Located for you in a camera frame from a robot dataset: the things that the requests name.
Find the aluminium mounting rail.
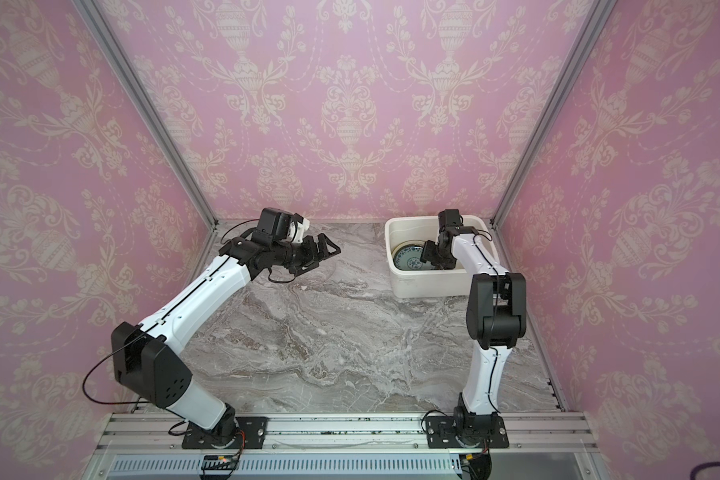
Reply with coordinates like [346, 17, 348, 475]
[96, 412, 598, 454]

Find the white plastic bin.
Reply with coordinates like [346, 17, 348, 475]
[384, 213, 506, 299]

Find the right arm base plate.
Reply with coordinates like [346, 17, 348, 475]
[423, 415, 510, 450]

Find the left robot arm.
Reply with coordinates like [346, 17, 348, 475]
[111, 208, 341, 448]

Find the aluminium corner post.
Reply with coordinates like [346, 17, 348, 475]
[72, 0, 218, 230]
[492, 0, 617, 229]

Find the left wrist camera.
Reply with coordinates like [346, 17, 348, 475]
[288, 214, 310, 245]

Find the right aluminium corner post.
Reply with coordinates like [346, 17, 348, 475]
[492, 0, 617, 229]

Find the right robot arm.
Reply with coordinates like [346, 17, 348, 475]
[421, 209, 527, 451]

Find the left aluminium corner post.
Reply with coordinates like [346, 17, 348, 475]
[72, 0, 218, 230]

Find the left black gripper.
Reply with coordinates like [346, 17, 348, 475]
[271, 231, 341, 276]

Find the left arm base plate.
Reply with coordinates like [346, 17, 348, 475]
[181, 416, 269, 451]

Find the cream plate with grass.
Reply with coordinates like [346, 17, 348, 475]
[392, 240, 425, 257]

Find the small blue patterned plate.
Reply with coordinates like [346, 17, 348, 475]
[392, 247, 435, 271]

